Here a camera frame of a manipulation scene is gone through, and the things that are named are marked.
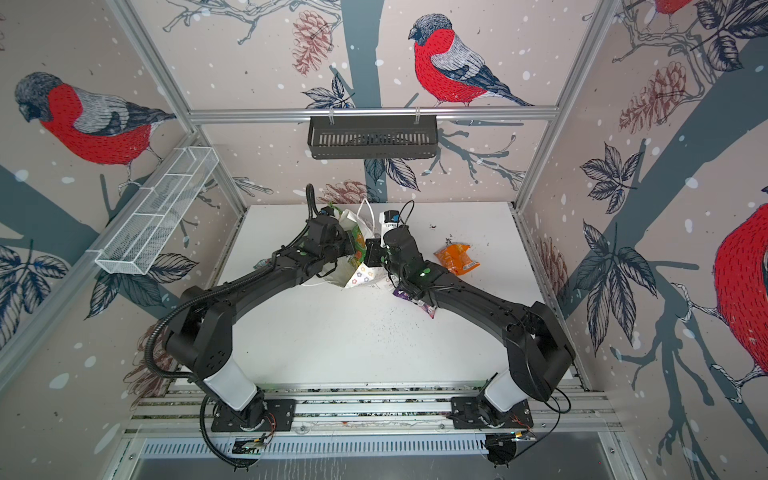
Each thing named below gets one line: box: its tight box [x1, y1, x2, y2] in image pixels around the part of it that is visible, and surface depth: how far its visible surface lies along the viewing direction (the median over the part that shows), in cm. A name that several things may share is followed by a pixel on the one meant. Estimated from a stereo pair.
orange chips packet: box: [433, 243, 481, 276], surface depth 102 cm
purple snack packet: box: [392, 288, 436, 319], surface depth 92 cm
